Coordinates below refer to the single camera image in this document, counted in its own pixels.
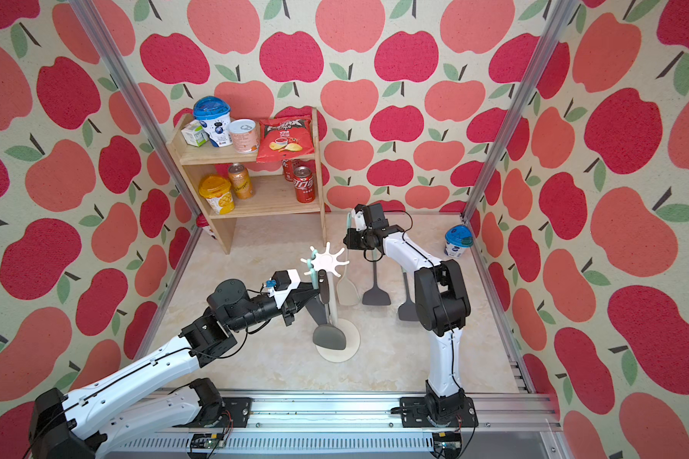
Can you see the aluminium frame post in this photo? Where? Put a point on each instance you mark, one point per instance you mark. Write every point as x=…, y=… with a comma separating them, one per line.
x=527, y=89
x=101, y=38

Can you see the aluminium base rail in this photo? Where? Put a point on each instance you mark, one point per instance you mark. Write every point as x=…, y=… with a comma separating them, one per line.
x=300, y=424

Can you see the circuit board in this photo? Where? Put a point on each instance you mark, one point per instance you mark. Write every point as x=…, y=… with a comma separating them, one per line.
x=207, y=442
x=447, y=445

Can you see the wooden two-tier shelf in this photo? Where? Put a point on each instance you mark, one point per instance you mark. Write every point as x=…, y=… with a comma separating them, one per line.
x=273, y=194

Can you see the white utensil rack stand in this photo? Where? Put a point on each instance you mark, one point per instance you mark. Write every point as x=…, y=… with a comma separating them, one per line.
x=334, y=263

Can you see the right circuit board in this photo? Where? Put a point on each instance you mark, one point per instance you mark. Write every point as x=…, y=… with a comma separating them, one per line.
x=447, y=445

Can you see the red cola can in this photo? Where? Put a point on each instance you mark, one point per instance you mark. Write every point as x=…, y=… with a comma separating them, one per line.
x=304, y=184
x=288, y=166

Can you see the left circuit board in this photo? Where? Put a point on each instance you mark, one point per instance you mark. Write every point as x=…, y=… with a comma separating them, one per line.
x=207, y=442

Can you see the right aluminium frame post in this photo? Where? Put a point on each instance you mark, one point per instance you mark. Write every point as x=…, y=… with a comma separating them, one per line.
x=527, y=89

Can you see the red cola can front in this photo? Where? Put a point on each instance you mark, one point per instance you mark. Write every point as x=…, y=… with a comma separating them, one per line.
x=304, y=184

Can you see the red chips bag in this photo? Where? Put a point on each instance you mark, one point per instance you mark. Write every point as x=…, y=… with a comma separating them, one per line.
x=285, y=138

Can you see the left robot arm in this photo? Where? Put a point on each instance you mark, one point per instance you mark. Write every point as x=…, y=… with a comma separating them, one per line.
x=90, y=421

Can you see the yellow mango cup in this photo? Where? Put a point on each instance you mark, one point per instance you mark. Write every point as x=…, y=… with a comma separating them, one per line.
x=218, y=193

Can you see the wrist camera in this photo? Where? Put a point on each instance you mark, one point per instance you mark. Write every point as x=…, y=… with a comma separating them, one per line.
x=357, y=220
x=280, y=285

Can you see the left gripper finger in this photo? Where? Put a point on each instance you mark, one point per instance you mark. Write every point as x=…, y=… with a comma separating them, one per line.
x=312, y=286
x=309, y=301

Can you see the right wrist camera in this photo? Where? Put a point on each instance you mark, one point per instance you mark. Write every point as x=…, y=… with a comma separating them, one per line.
x=357, y=220

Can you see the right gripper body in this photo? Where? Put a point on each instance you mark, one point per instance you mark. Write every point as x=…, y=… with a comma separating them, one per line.
x=360, y=240

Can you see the red white cup behind shelf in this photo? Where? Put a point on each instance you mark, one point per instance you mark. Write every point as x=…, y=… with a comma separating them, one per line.
x=202, y=223

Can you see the pink cup foil lid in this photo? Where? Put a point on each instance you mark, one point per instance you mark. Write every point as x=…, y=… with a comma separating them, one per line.
x=245, y=136

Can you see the blue lid yogurt cup floor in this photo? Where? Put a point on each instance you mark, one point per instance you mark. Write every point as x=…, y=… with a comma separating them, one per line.
x=458, y=240

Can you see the left aluminium frame post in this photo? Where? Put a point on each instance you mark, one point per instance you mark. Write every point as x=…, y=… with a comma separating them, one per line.
x=101, y=38

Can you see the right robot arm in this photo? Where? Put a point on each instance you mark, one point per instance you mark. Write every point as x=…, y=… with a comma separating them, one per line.
x=442, y=307

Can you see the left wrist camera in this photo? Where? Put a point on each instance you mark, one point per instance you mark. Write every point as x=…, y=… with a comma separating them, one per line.
x=280, y=285

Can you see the grey spatula mint handle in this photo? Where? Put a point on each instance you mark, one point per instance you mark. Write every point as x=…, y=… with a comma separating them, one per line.
x=407, y=310

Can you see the red cola can back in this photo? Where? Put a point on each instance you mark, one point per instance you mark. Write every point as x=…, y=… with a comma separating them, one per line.
x=288, y=166

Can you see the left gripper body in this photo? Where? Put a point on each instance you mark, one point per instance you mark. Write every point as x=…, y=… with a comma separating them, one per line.
x=287, y=309

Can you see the small green white carton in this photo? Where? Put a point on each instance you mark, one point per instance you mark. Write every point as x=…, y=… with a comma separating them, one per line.
x=194, y=134

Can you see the white spatula mint handle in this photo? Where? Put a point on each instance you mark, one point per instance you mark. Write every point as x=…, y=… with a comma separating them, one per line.
x=346, y=290

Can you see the grey slotted turner mint handle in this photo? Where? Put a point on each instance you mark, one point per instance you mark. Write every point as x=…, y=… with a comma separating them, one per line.
x=375, y=296

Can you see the grey spoon dark handle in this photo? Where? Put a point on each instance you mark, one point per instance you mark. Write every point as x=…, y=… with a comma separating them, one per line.
x=327, y=335

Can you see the blue lid yogurt tub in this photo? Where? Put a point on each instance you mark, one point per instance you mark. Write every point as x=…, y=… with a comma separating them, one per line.
x=214, y=115

